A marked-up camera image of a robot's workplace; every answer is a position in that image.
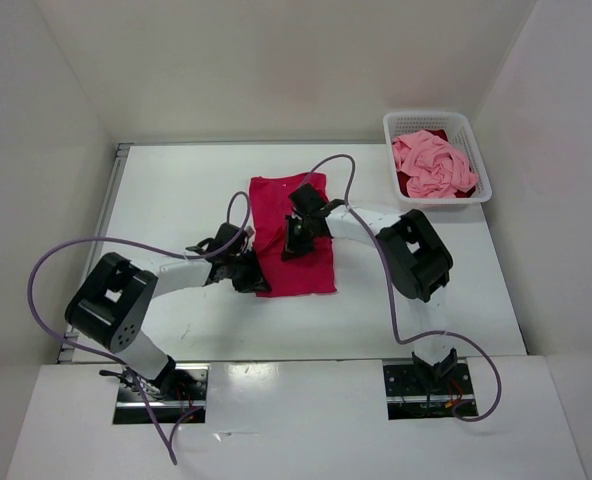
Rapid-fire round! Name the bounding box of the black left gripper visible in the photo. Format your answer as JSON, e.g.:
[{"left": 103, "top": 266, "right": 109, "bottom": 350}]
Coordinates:
[{"left": 226, "top": 247, "right": 271, "bottom": 294}]

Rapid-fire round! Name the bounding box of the white plastic basket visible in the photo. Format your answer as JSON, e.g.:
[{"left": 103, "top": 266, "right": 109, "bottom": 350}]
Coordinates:
[{"left": 383, "top": 110, "right": 492, "bottom": 207}]

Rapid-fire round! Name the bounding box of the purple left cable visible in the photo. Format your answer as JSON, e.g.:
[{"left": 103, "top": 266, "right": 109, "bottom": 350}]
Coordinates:
[{"left": 28, "top": 190, "right": 257, "bottom": 466}]

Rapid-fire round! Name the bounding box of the dark red t-shirt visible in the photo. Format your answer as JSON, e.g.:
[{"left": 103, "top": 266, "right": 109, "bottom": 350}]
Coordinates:
[{"left": 395, "top": 128, "right": 477, "bottom": 200}]

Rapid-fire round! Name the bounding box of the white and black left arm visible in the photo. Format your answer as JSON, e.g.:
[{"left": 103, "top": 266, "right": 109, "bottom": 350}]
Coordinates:
[{"left": 65, "top": 250, "right": 271, "bottom": 400}]

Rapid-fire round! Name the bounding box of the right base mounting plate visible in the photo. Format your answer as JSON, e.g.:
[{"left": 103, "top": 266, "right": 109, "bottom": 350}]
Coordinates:
[{"left": 382, "top": 362, "right": 479, "bottom": 420}]

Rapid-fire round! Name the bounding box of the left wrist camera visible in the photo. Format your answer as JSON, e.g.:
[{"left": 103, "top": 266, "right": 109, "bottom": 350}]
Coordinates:
[{"left": 183, "top": 222, "right": 254, "bottom": 262}]

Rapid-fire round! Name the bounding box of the base mounting plate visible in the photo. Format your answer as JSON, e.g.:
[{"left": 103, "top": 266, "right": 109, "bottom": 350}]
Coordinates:
[
  {"left": 99, "top": 363, "right": 210, "bottom": 425},
  {"left": 382, "top": 362, "right": 479, "bottom": 420}
]

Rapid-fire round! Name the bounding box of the magenta t-shirt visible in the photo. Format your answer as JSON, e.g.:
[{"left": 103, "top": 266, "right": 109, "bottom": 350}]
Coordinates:
[{"left": 249, "top": 173, "right": 336, "bottom": 298}]

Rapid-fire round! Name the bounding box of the light pink t-shirt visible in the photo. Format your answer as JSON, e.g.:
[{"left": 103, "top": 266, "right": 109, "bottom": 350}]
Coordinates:
[{"left": 391, "top": 130, "right": 480, "bottom": 199}]

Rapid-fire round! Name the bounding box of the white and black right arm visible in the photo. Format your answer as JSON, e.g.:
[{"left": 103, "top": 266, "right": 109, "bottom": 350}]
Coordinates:
[{"left": 282, "top": 184, "right": 457, "bottom": 394}]

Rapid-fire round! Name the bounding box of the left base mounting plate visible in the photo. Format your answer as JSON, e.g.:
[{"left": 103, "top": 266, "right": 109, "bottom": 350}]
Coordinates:
[{"left": 99, "top": 363, "right": 210, "bottom": 425}]

